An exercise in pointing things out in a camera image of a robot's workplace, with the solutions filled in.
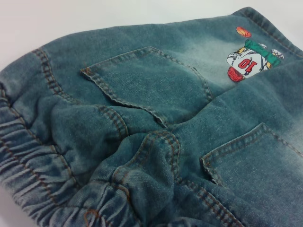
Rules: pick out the blue denim shorts basketball print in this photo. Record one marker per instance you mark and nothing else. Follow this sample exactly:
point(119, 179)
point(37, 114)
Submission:
point(151, 132)

